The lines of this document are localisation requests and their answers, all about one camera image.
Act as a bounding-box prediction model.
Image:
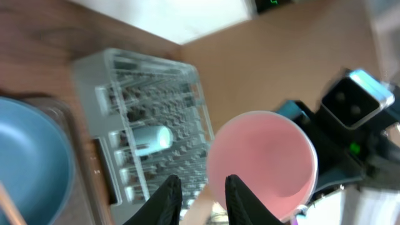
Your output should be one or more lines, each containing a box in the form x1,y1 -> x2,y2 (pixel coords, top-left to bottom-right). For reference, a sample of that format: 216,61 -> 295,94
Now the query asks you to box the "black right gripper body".
276,100 -> 399,200

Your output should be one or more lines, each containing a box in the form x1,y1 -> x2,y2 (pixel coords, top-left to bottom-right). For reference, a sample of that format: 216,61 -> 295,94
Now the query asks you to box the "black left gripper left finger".
124,174 -> 183,225

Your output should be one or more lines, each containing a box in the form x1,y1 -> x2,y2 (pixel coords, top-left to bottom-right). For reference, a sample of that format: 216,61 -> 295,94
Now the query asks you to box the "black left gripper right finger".
225,174 -> 284,225

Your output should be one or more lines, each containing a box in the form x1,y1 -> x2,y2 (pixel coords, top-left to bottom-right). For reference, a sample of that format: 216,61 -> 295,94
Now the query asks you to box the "pink cup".
206,111 -> 318,222

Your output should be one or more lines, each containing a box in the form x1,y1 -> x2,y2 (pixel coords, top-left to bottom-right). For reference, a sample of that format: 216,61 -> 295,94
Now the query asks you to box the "light blue cup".
132,126 -> 174,157

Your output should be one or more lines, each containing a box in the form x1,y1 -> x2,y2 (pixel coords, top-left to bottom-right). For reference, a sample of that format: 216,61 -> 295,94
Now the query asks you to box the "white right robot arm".
277,101 -> 399,224

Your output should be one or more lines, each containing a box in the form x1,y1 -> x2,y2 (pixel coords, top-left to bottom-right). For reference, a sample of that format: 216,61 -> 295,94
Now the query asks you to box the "grey dishwasher rack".
72,49 -> 214,224

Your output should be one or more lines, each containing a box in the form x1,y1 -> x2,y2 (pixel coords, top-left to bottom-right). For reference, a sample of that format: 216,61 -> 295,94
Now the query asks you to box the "brown serving tray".
1,91 -> 107,225

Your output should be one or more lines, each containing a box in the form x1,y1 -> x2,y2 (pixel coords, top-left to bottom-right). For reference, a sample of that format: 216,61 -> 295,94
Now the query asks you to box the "cardboard panel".
181,0 -> 380,131

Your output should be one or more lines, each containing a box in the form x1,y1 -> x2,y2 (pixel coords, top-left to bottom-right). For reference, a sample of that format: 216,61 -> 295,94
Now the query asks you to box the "dark blue plate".
1,97 -> 75,224

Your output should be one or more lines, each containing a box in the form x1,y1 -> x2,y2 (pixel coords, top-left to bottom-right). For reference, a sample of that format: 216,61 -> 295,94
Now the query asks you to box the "left wooden chopstick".
1,184 -> 27,225

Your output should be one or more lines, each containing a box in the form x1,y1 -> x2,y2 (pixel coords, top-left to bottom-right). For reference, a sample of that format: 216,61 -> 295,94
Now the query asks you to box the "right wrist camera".
321,69 -> 395,130

